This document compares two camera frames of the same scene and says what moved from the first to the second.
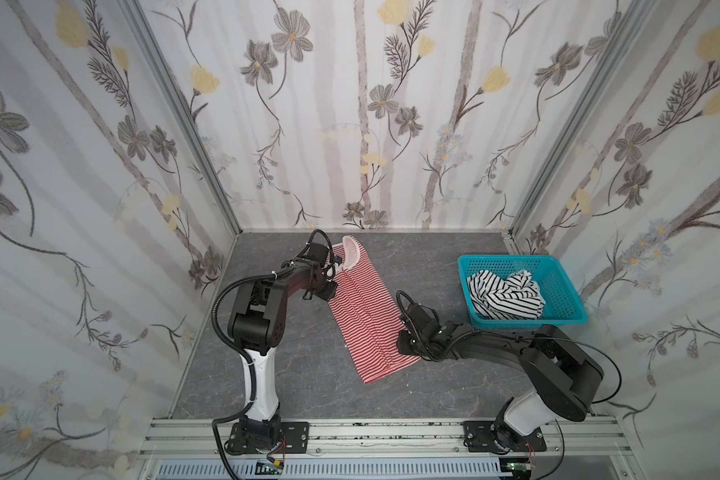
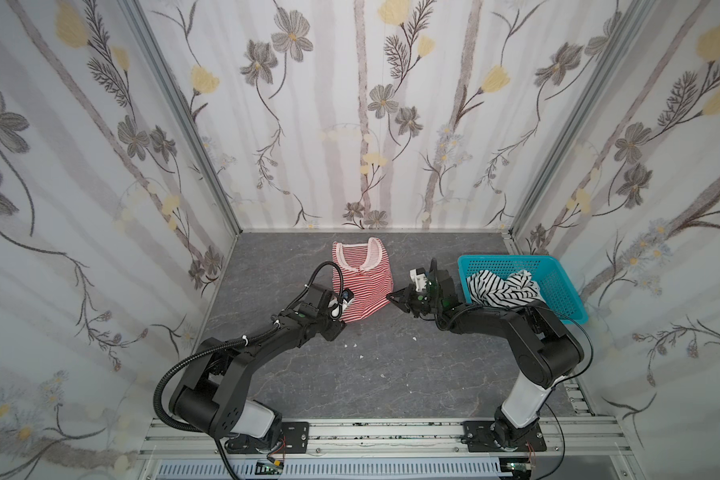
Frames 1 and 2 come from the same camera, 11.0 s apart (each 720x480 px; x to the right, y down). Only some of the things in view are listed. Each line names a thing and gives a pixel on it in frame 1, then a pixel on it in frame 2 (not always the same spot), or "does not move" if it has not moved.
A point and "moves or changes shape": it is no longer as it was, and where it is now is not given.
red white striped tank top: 366,314 moves or changes shape
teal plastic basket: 563,304 does not move
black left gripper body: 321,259 -> 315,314
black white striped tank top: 516,297 does not move
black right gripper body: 411,335 -> 415,294
